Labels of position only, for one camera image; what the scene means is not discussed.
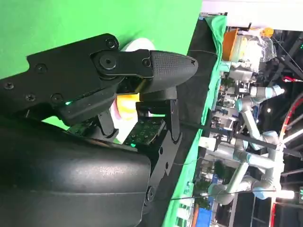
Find black table skirt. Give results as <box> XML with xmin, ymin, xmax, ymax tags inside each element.
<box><xmin>142</xmin><ymin>17</ymin><xmax>218</xmax><ymax>227</ymax></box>

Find clear plastic bag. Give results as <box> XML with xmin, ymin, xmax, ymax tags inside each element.
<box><xmin>258</xmin><ymin>34</ymin><xmax>278</xmax><ymax>62</ymax></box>

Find lilac plate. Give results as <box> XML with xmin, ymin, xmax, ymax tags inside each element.
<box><xmin>110</xmin><ymin>37</ymin><xmax>154</xmax><ymax>145</ymax></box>

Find orange storage box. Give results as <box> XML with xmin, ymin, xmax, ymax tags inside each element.
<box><xmin>222</xmin><ymin>28</ymin><xmax>239</xmax><ymax>61</ymax></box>

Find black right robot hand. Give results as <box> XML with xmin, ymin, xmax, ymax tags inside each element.
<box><xmin>0</xmin><ymin>33</ymin><xmax>199</xmax><ymax>227</ymax></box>

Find red hoop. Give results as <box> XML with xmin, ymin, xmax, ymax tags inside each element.
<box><xmin>279</xmin><ymin>93</ymin><xmax>303</xmax><ymax>148</ymax></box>

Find blue crate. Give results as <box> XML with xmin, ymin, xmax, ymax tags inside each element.
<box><xmin>196</xmin><ymin>208</ymin><xmax>213</xmax><ymax>225</ymax></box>

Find black metal bar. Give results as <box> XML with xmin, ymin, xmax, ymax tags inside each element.
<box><xmin>181</xmin><ymin>122</ymin><xmax>277</xmax><ymax>150</ymax></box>

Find green table cloth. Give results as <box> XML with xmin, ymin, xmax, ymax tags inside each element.
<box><xmin>0</xmin><ymin>0</ymin><xmax>228</xmax><ymax>227</ymax></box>

